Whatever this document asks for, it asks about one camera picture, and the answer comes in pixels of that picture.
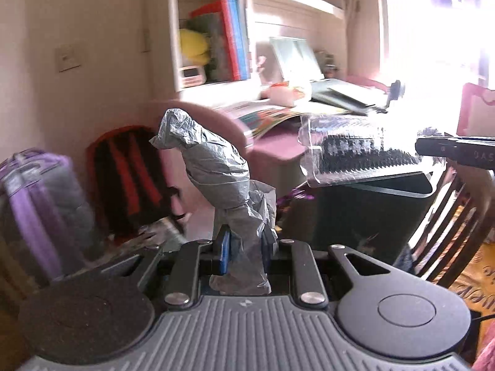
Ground yellow plush toy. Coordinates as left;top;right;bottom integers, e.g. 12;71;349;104
178;28;212;67

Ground pink box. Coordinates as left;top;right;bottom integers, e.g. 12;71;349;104
456;82;495;138

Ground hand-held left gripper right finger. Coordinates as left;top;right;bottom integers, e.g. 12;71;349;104
261;225;396;307

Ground black clip stand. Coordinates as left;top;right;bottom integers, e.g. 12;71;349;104
386;80;403;113

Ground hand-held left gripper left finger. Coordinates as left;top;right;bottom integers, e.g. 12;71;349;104
90;225;232;307

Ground dark green deer-print bin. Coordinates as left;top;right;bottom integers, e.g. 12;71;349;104
284;170;438;276

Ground purple grey backpack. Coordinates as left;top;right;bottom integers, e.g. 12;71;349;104
0;147;102;284

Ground clear plastic tray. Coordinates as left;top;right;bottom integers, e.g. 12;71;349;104
298;113;424;188

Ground red black backpack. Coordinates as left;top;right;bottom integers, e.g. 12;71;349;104
85;124;187;246

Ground grey plastic bag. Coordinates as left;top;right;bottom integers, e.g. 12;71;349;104
149;108;278;295

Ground row of colourful books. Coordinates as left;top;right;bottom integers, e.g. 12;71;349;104
189;0;252;83

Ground white wall outlet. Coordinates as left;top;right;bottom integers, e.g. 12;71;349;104
54;44;83;72

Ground grey folders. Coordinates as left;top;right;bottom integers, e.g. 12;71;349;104
309;79;388;116

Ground small white clock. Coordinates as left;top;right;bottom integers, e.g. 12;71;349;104
178;65;206;88

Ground pale green board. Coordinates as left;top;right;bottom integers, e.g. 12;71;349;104
268;36;326;83

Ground pink desk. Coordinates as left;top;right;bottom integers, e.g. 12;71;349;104
142;75;411;210

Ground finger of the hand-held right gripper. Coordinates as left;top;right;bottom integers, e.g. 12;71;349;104
415;135;458;160

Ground wooden chair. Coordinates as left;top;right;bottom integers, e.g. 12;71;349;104
405;161;495;291

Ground dark purple foil wrapper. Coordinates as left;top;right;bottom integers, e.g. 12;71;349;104
278;186;311;203

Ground white shelf unit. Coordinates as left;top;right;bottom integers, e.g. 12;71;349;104
168;0;349;94

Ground colourful magazine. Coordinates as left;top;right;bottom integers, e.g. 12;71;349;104
216;102;349;140

